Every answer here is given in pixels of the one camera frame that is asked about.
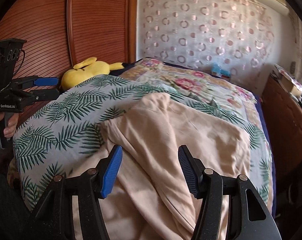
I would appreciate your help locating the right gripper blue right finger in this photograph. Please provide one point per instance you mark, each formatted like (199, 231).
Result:
(248, 216)

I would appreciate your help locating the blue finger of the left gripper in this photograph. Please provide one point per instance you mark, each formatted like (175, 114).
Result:
(40, 95)
(38, 81)

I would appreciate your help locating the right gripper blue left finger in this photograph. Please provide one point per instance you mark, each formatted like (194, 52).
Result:
(52, 217)

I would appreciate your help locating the beige t-shirt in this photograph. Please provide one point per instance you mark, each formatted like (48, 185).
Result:
(157, 191)

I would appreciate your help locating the palm leaf print sheet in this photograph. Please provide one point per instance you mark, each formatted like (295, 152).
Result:
(66, 131)

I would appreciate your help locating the yellow Pikachu plush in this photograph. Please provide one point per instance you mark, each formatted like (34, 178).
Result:
(87, 69)

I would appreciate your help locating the long wooden cabinet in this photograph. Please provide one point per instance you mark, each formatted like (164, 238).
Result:
(283, 117)

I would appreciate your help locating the floral quilt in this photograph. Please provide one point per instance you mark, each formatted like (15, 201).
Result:
(198, 84)

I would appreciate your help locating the cardboard box on cabinet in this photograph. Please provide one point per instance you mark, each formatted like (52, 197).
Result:
(290, 85)

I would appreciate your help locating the blue tissue box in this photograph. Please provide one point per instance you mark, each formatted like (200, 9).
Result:
(216, 70)

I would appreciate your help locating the circle pattern sheer curtain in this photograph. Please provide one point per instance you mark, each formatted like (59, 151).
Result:
(236, 35)

